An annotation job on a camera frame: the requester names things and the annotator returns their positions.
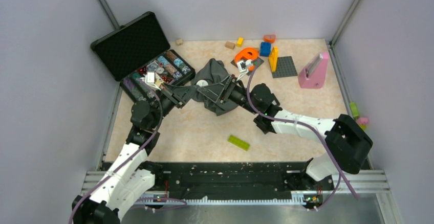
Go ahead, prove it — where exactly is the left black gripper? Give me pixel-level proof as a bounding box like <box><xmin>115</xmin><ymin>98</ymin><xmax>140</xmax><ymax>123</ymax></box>
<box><xmin>149</xmin><ymin>81</ymin><xmax>200</xmax><ymax>129</ymax></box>

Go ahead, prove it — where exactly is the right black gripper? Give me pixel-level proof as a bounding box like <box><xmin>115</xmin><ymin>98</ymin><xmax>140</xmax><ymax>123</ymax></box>
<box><xmin>198</xmin><ymin>75</ymin><xmax>259</xmax><ymax>115</ymax></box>

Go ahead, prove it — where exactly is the grey t-shirt garment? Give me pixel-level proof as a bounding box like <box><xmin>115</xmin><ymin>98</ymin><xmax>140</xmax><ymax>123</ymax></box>
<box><xmin>169</xmin><ymin>58</ymin><xmax>243</xmax><ymax>117</ymax></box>

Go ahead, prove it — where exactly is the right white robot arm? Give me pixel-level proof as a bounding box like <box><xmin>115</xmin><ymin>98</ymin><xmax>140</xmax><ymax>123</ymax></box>
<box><xmin>196</xmin><ymin>76</ymin><xmax>373</xmax><ymax>189</ymax></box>

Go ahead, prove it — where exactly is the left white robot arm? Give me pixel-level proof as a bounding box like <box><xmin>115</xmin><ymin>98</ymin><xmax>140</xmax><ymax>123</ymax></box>
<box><xmin>68</xmin><ymin>85</ymin><xmax>196</xmax><ymax>223</ymax></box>

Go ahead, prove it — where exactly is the lime green lego brick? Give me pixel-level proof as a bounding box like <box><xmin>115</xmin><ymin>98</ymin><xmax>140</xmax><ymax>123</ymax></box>
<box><xmin>227</xmin><ymin>135</ymin><xmax>250</xmax><ymax>151</ymax></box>

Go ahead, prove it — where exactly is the tan wooden block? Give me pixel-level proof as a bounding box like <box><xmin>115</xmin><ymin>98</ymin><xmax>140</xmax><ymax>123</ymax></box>
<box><xmin>224</xmin><ymin>41</ymin><xmax>236</xmax><ymax>50</ymax></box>

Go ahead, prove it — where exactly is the orange letter e block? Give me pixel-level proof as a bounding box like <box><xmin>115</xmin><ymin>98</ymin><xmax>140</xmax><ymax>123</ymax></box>
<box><xmin>234</xmin><ymin>47</ymin><xmax>259</xmax><ymax>65</ymax></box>

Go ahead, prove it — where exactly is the small dark grey baseplate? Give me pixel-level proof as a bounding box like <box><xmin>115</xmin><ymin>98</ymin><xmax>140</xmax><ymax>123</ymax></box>
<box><xmin>230</xmin><ymin>57</ymin><xmax>264</xmax><ymax>76</ymax></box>

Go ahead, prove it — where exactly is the black open poker chip case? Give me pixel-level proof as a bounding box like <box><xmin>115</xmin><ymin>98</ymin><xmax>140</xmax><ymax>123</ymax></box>
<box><xmin>90</xmin><ymin>11</ymin><xmax>196</xmax><ymax>102</ymax></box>

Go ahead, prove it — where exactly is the small beige wooden cube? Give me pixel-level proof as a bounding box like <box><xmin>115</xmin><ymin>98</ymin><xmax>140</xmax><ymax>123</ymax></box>
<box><xmin>176</xmin><ymin>39</ymin><xmax>183</xmax><ymax>46</ymax></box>

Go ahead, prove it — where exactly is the small yellow block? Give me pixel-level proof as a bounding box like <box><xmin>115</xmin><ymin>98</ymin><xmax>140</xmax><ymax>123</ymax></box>
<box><xmin>236</xmin><ymin>37</ymin><xmax>244</xmax><ymax>47</ymax></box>

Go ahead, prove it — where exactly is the yellow upright lego block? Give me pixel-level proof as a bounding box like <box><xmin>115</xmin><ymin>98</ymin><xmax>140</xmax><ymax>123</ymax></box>
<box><xmin>268</xmin><ymin>47</ymin><xmax>279</xmax><ymax>73</ymax></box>

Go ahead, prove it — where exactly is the blue lego block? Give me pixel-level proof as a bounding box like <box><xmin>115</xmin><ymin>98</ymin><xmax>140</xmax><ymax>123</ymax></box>
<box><xmin>259</xmin><ymin>42</ymin><xmax>272</xmax><ymax>57</ymax></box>

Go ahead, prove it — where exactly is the large grey lego baseplate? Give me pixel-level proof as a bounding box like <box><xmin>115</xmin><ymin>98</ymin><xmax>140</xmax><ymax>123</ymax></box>
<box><xmin>272</xmin><ymin>56</ymin><xmax>298</xmax><ymax>79</ymax></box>

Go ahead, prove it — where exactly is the orange curved toy piece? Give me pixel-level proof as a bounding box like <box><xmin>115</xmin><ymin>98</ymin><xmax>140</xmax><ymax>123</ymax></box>
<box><xmin>263</xmin><ymin>34</ymin><xmax>276</xmax><ymax>43</ymax></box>

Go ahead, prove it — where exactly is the pink wedge stand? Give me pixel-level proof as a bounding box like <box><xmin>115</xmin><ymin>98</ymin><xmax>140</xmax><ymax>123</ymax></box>
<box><xmin>297</xmin><ymin>52</ymin><xmax>330</xmax><ymax>89</ymax></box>

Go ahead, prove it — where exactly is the green block outside table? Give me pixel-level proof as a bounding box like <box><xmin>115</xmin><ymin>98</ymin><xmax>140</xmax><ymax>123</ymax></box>
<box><xmin>349</xmin><ymin>102</ymin><xmax>360</xmax><ymax>119</ymax></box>

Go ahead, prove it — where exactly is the pink block outside table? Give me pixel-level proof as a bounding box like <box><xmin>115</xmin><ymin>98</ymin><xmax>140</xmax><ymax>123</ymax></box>
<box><xmin>356</xmin><ymin>117</ymin><xmax>370</xmax><ymax>130</ymax></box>

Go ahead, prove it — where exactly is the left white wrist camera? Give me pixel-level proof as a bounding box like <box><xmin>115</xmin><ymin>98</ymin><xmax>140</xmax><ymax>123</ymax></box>
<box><xmin>144</xmin><ymin>72</ymin><xmax>164</xmax><ymax>90</ymax></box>

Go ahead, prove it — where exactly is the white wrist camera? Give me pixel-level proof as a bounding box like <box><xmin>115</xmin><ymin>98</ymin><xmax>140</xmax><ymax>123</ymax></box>
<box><xmin>144</xmin><ymin>72</ymin><xmax>164</xmax><ymax>90</ymax></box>
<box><xmin>236</xmin><ymin>59</ymin><xmax>254</xmax><ymax>81</ymax></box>

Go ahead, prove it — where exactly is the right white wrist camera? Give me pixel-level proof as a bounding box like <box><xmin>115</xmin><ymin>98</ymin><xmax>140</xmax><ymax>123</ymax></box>
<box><xmin>236</xmin><ymin>59</ymin><xmax>254</xmax><ymax>81</ymax></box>

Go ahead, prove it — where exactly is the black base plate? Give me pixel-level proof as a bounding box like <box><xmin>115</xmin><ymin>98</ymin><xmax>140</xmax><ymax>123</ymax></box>
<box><xmin>101</xmin><ymin>160</ymin><xmax>370</xmax><ymax>201</ymax></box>

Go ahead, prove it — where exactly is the white cable duct rail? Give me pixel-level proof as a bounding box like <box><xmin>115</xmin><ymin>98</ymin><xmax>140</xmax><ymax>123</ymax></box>
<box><xmin>136</xmin><ymin>194</ymin><xmax>307</xmax><ymax>206</ymax></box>

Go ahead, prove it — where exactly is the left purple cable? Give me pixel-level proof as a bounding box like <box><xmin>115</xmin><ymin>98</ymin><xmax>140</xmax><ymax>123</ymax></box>
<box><xmin>68</xmin><ymin>80</ymin><xmax>188</xmax><ymax>224</ymax></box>

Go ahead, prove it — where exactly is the purple cable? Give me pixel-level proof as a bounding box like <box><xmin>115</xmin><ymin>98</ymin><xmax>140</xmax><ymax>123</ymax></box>
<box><xmin>246</xmin><ymin>61</ymin><xmax>361</xmax><ymax>211</ymax></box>
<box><xmin>68</xmin><ymin>80</ymin><xmax>188</xmax><ymax>224</ymax></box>

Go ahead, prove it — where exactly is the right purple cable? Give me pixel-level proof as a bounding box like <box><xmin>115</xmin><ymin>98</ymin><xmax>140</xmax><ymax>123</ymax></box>
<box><xmin>246</xmin><ymin>61</ymin><xmax>361</xmax><ymax>211</ymax></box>

